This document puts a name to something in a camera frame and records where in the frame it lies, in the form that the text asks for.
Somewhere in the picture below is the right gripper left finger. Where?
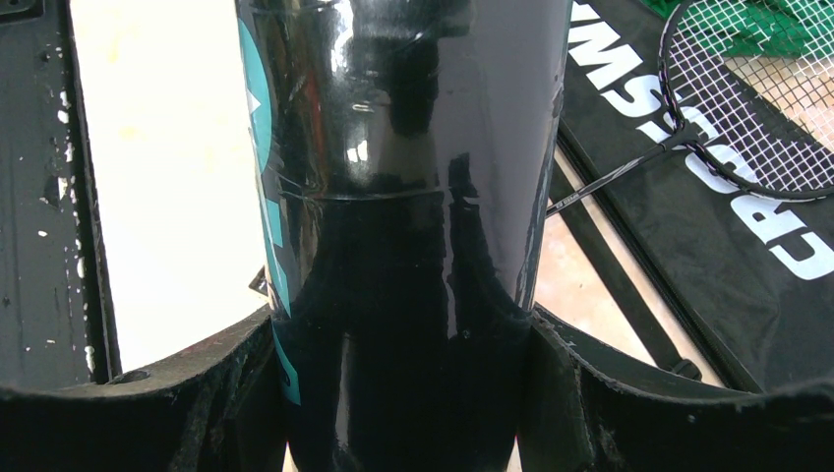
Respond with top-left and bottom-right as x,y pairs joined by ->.
1,308 -> 285,471

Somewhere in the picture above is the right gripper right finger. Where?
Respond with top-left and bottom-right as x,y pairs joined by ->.
518,308 -> 833,471

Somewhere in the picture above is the black shuttlecock tube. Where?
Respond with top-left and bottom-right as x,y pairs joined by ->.
235,1 -> 571,471

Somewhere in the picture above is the right badminton racket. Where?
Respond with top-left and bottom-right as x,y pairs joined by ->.
549,1 -> 833,213

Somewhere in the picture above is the black racket bag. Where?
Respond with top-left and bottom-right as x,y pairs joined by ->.
560,1 -> 833,391

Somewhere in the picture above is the green cloth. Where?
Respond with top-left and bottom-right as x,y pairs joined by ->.
675,1 -> 833,60

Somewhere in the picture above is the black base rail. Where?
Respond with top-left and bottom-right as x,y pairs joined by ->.
1,0 -> 122,389

